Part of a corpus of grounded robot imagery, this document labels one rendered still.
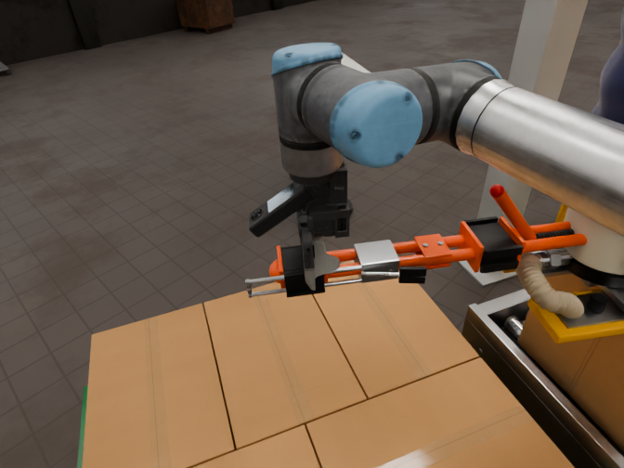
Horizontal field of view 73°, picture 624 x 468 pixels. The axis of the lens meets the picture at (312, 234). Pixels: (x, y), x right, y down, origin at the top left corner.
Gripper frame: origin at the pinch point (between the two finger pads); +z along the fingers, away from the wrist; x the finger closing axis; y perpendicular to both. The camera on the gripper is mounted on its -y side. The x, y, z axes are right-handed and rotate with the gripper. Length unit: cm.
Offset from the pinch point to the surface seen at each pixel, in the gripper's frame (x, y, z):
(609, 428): -7, 76, 61
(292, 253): 1.6, -2.2, -2.2
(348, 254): 1.7, 8.0, -0.4
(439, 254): -2.0, 23.6, -1.3
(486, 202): 123, 105, 76
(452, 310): 89, 80, 119
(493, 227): 3.5, 35.9, -1.6
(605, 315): -10, 53, 11
